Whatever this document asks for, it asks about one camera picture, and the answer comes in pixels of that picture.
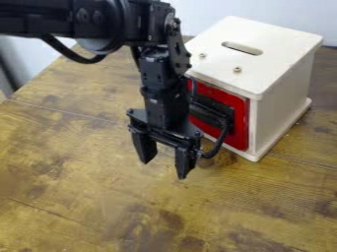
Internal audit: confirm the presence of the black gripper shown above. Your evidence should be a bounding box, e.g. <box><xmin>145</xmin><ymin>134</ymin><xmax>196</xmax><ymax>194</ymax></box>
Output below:
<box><xmin>128</xmin><ymin>47</ymin><xmax>202</xmax><ymax>179</ymax></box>

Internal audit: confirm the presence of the red drawer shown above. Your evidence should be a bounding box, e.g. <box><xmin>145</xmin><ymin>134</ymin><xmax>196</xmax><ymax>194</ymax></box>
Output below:
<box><xmin>188</xmin><ymin>79</ymin><xmax>251</xmax><ymax>151</ymax></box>

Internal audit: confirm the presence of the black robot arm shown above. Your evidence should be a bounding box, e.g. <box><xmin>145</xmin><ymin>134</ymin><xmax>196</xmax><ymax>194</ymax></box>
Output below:
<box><xmin>0</xmin><ymin>0</ymin><xmax>204</xmax><ymax>178</ymax></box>

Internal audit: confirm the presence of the white wooden box cabinet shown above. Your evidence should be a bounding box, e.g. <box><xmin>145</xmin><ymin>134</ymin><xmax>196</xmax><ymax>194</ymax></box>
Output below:
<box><xmin>186</xmin><ymin>16</ymin><xmax>323</xmax><ymax>161</ymax></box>

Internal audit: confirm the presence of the black drawer handle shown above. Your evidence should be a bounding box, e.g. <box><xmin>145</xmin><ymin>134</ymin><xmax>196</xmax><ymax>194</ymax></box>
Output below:
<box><xmin>189</xmin><ymin>93</ymin><xmax>237</xmax><ymax>160</ymax></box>

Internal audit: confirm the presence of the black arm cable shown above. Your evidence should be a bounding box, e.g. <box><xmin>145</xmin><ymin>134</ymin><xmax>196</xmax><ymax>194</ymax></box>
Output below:
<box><xmin>41</xmin><ymin>32</ymin><xmax>110</xmax><ymax>65</ymax></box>

